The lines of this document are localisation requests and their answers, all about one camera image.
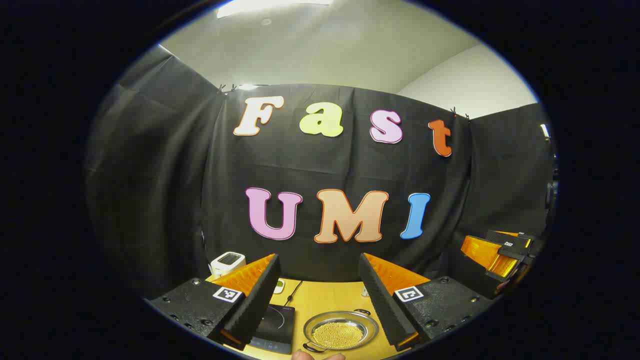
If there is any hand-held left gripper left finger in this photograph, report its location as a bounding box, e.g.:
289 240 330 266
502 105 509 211
144 253 281 351

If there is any ceiling light panel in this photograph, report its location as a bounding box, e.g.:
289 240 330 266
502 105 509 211
216 0 333 20

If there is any white toaster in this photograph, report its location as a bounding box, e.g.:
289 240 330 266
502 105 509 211
210 251 246 279

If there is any stainless steel pot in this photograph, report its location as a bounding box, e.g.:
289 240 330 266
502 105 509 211
302 309 380 354

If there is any black induction cooktop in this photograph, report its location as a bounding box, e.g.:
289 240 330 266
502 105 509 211
248 303 296 355

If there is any black power cable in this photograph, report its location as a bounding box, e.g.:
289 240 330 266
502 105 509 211
284 281 304 307

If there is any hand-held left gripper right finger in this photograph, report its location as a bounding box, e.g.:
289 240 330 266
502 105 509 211
358 252 497 353

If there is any pile of yellow soybeans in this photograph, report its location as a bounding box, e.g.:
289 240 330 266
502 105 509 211
312 321 365 349

